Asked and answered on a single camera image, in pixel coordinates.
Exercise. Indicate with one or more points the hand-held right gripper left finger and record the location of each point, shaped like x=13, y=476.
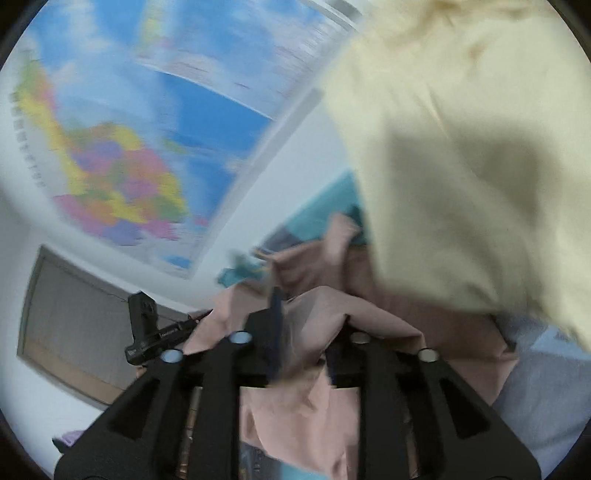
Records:
x=276, y=341

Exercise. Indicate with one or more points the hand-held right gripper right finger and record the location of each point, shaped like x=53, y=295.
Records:
x=344, y=364

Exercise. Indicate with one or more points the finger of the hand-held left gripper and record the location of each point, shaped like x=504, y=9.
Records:
x=182, y=326

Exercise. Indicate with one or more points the pink garment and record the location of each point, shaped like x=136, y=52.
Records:
x=300, y=424

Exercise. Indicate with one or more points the cream garment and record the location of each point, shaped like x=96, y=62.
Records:
x=438, y=138

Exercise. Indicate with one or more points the grey wooden door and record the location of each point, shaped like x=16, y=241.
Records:
x=69, y=323

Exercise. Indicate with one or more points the purple garment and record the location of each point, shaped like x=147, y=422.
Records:
x=73, y=435

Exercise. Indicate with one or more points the teal grey printed bed sheet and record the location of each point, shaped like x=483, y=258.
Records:
x=540, y=392

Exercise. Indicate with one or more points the colourful wall map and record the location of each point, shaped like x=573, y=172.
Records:
x=138, y=161

